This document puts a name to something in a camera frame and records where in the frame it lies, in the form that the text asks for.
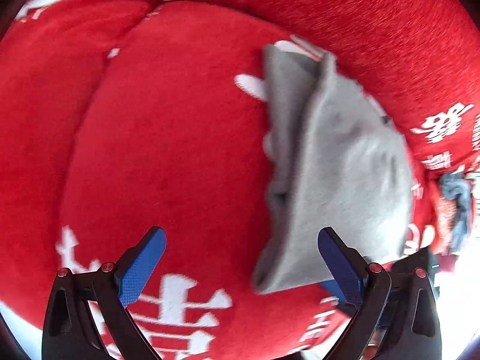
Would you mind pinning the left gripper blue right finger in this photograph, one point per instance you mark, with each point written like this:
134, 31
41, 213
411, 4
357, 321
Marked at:
399, 303

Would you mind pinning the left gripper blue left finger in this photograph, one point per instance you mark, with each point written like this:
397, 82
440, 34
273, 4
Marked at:
69, 330

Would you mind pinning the grey knit sweater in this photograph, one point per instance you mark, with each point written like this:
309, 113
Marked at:
337, 163

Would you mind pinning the red embroidered cushion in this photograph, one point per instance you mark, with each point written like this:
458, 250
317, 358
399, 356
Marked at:
442, 215

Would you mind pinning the grey-blue crumpled cloth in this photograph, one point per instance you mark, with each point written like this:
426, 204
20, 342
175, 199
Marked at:
455, 188

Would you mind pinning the red wedding sofa cover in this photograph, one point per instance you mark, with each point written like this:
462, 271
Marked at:
121, 115

